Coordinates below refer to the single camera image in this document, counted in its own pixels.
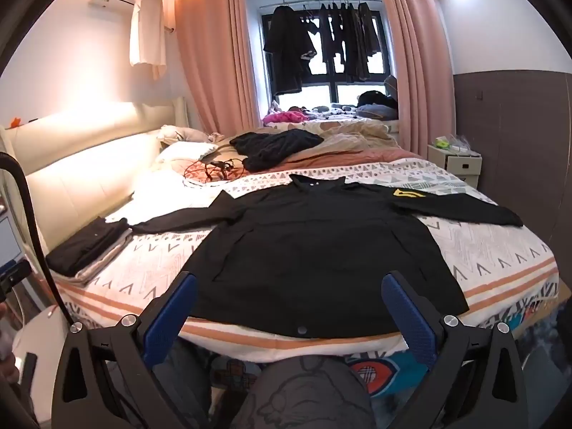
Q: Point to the white bedside cabinet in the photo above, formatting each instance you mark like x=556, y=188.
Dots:
x=460, y=165

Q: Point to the small green item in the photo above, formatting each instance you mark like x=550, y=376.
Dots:
x=442, y=144

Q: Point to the beige quilt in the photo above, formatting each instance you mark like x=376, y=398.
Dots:
x=353, y=136

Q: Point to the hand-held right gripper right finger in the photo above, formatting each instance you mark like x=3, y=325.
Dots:
x=411, y=321

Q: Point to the patterned bed with bedspread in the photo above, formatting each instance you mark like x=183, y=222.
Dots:
x=482, y=250

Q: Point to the pink brown bed sheet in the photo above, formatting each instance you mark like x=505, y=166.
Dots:
x=348, y=158

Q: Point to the black bag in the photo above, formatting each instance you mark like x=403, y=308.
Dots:
x=375, y=98

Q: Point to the small orange toy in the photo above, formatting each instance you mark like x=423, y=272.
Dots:
x=15, y=121

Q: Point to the grey cushion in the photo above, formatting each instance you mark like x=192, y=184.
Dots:
x=375, y=111

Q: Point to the pink cloth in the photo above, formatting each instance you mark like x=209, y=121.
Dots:
x=286, y=117

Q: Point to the black jacket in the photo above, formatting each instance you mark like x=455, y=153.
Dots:
x=313, y=250

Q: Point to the person's grey patterned trouser leg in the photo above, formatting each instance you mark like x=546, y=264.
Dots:
x=308, y=393

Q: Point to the row of hanging dark clothes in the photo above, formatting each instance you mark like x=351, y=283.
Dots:
x=286, y=44

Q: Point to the white round side table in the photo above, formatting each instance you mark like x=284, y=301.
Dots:
x=40, y=335

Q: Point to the stack of folded clothes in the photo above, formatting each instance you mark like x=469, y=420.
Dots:
x=85, y=245

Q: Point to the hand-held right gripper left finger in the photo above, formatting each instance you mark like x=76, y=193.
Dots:
x=167, y=321

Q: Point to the cream padded headboard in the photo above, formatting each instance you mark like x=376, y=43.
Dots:
x=80, y=165

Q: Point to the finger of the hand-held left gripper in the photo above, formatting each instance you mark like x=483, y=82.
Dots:
x=13, y=279

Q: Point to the white hanging garment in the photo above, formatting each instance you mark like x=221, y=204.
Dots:
x=145, y=31

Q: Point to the black knit garment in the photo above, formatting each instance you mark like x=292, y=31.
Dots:
x=272, y=147

